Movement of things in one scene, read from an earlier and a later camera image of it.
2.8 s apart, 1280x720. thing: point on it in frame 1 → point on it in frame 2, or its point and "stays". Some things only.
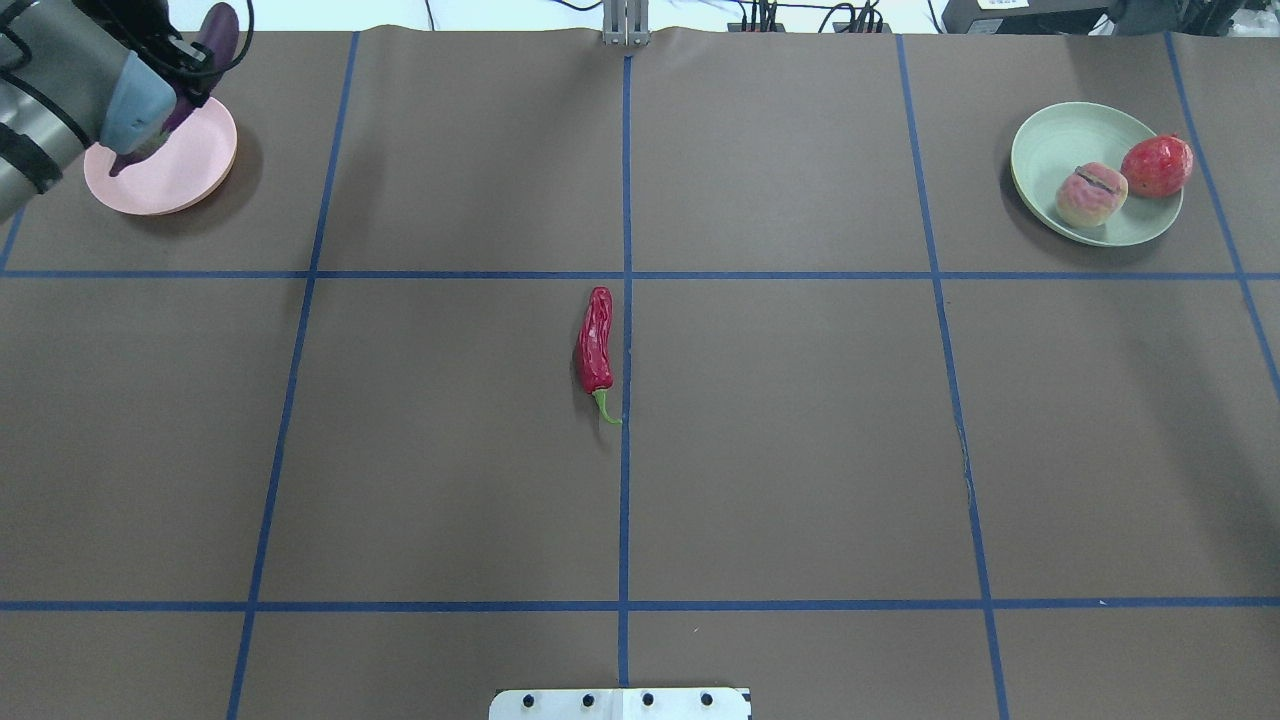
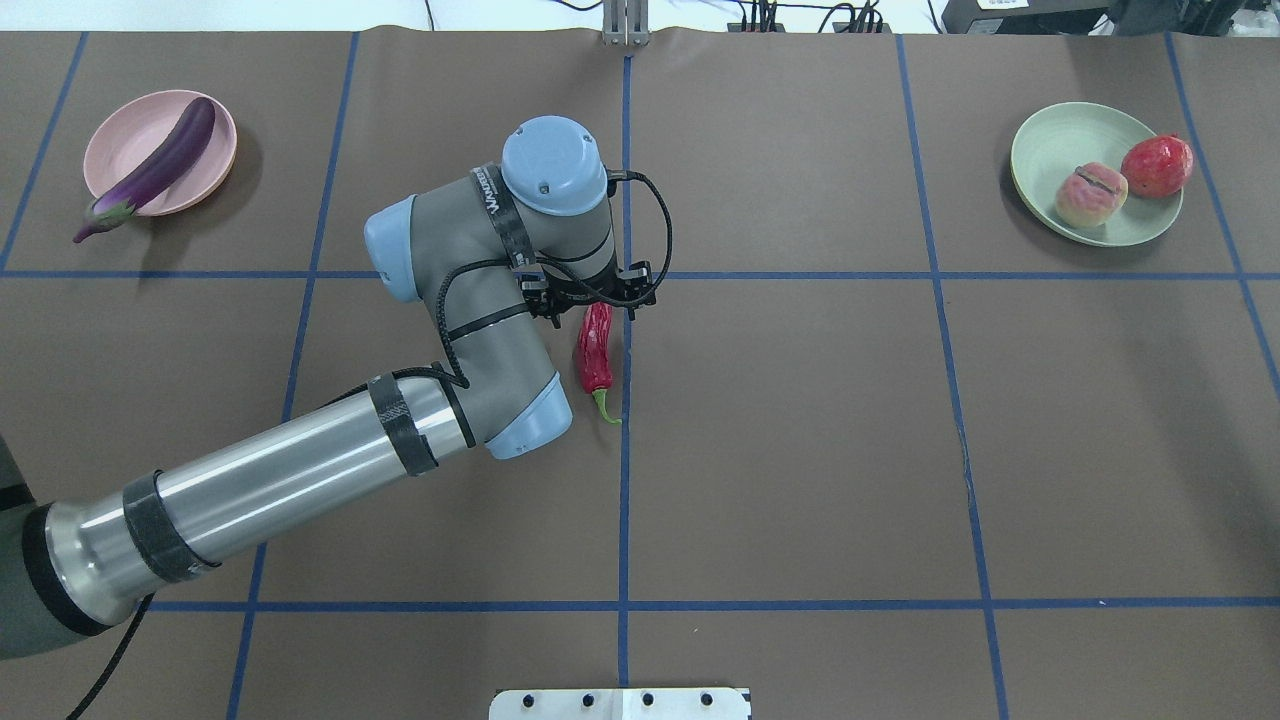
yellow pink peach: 1091,195 stays
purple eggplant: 219,29 → 121,199
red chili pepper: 594,354 stays
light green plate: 1069,135 stays
